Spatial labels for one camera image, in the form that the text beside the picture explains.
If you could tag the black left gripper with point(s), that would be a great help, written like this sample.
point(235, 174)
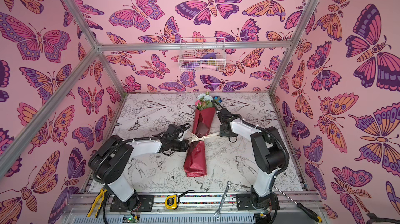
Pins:
point(185, 147)

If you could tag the white fake rose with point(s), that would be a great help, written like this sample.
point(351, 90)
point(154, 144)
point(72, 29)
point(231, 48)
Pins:
point(206, 99)

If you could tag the aluminium frame post left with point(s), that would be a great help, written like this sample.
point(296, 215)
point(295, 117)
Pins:
point(91, 39)

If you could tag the white wire basket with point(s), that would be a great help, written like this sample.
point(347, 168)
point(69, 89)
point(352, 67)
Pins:
point(202, 59)

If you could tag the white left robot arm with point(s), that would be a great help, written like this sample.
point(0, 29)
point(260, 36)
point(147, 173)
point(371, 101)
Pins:
point(110, 163)

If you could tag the aluminium frame post right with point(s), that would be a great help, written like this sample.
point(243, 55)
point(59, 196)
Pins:
point(300, 29)

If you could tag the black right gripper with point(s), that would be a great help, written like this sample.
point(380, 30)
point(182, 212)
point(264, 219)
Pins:
point(219, 107)

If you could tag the yellow handled pliers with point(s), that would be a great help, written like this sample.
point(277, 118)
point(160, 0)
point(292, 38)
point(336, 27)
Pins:
point(97, 204)

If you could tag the black yellow screwdriver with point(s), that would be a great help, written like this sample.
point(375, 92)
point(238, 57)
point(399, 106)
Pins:
point(310, 213)

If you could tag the cream satin ribbon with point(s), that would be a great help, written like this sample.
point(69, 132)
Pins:
point(192, 137)

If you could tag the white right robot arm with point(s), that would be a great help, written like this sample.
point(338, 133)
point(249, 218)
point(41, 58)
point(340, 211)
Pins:
point(269, 150)

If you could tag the blue fake rose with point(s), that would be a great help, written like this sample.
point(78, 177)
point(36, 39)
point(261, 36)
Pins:
point(218, 99)

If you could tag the dark red wrapping paper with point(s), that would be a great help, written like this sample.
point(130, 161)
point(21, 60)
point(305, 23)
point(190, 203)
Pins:
point(195, 161)

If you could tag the aluminium frame crossbar back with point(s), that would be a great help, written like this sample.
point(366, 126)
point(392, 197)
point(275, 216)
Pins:
point(204, 45)

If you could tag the green circuit board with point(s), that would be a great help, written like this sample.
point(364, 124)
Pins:
point(130, 219)

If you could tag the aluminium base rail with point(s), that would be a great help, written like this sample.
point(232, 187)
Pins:
point(80, 204)

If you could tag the silver combination wrench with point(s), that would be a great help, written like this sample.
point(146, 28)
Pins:
point(217, 213)

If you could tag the yellow tape measure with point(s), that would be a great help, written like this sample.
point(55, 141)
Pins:
point(172, 202)

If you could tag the aluminium frame post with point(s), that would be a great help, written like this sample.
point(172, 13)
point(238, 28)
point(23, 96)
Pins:
point(300, 29)
point(91, 39)

